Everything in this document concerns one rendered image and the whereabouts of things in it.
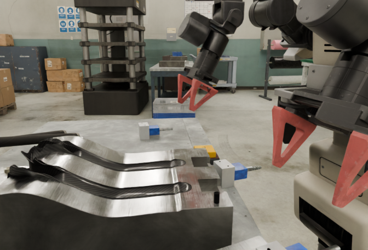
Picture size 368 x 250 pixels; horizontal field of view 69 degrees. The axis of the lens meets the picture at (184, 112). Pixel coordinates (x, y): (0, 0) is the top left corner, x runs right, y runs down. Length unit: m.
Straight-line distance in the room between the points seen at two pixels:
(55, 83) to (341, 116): 7.27
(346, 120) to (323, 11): 0.11
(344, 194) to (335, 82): 0.12
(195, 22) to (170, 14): 6.37
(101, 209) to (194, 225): 0.15
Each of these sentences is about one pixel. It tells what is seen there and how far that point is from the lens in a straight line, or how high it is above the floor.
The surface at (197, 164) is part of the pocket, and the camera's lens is 0.65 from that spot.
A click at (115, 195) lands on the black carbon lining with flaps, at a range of 0.53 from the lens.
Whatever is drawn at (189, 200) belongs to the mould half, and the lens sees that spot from 0.48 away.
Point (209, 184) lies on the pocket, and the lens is 0.56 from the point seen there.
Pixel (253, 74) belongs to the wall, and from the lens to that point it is 7.24.
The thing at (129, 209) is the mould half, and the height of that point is 0.88.
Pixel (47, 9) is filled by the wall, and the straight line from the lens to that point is 7.86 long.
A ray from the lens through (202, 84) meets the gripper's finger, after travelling 0.64.
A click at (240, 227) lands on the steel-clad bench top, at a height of 0.80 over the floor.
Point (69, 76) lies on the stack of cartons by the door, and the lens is 7.27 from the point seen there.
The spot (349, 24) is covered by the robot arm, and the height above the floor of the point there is 1.17.
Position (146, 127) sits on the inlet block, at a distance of 1.02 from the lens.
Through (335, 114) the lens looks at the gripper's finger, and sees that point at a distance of 0.31.
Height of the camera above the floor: 1.15
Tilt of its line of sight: 14 degrees down
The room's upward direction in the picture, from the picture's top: straight up
